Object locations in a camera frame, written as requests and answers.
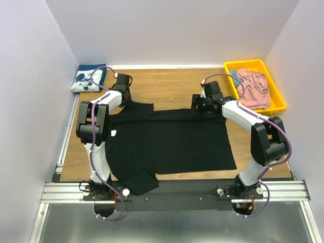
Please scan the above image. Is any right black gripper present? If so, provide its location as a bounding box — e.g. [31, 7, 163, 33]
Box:
[188, 94, 213, 117]

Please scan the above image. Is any black t-shirt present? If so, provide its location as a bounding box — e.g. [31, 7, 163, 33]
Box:
[105, 102, 236, 195]

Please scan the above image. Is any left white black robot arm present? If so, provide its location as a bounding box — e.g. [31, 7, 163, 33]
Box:
[76, 84, 132, 200]

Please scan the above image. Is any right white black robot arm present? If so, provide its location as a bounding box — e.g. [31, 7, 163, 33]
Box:
[191, 94, 292, 198]

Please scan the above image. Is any folded blue cartoon t-shirt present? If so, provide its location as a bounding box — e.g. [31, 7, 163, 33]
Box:
[70, 64, 107, 93]

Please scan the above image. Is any light blue garment in bin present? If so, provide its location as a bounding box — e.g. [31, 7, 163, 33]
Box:
[229, 69, 242, 88]

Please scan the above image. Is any pink t-shirt in bin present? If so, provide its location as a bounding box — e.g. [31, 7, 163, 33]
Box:
[237, 68, 271, 110]

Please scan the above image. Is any yellow plastic bin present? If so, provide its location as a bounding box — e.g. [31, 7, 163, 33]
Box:
[224, 59, 287, 114]

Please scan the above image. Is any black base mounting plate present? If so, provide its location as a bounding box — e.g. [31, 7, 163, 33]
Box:
[79, 180, 263, 215]

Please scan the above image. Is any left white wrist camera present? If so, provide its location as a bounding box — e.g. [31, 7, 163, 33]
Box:
[116, 73, 133, 87]

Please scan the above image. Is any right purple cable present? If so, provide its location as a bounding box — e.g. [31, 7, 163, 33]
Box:
[201, 73, 294, 219]

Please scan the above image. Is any aluminium frame rail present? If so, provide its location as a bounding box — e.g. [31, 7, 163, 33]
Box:
[40, 180, 310, 204]

